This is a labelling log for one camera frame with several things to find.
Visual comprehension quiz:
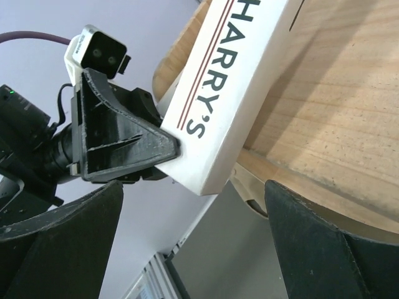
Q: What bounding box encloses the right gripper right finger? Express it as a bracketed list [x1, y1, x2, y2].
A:
[264, 180, 398, 298]

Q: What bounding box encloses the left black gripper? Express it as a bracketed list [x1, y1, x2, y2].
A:
[0, 67, 181, 187]

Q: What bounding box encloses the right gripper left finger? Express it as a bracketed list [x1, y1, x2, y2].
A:
[1, 181, 123, 298]

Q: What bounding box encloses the white Harry's box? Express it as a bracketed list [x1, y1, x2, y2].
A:
[158, 1, 301, 196]

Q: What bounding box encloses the wooden two-tier shelf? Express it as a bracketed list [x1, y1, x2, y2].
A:
[151, 0, 399, 244]

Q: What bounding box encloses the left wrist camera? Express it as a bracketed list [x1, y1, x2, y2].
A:
[64, 24, 131, 85]

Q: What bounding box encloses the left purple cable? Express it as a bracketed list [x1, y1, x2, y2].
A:
[0, 31, 73, 46]

